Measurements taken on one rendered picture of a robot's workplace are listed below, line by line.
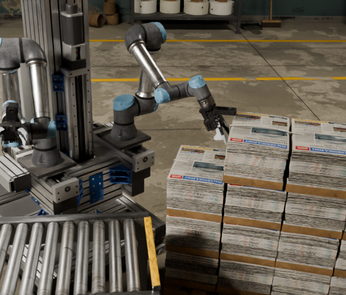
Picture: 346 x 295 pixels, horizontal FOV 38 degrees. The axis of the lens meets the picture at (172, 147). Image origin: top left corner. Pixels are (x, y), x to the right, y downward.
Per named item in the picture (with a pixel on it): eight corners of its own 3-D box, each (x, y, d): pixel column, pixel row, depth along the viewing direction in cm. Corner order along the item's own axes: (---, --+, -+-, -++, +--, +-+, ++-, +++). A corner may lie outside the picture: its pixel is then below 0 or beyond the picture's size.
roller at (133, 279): (134, 225, 226) (134, 216, 224) (141, 302, 185) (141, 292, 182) (123, 226, 225) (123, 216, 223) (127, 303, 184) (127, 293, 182)
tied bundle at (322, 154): (283, 155, 273) (289, 116, 262) (339, 162, 269) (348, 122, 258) (284, 192, 240) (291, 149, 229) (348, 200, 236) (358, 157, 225)
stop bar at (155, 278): (151, 219, 222) (151, 216, 221) (161, 290, 184) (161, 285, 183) (144, 220, 221) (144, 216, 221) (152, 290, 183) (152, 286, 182)
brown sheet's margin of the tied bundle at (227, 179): (225, 167, 259) (226, 159, 257) (283, 174, 254) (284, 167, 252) (222, 182, 245) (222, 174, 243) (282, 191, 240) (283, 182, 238)
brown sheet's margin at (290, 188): (283, 154, 273) (284, 147, 271) (338, 161, 268) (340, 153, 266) (284, 191, 239) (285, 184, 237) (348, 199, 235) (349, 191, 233)
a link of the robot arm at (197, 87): (194, 74, 248) (205, 72, 241) (204, 94, 252) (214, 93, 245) (183, 82, 245) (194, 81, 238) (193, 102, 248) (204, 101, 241)
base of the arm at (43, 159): (26, 159, 262) (24, 142, 257) (52, 151, 271) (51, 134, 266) (40, 171, 252) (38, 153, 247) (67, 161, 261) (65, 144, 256)
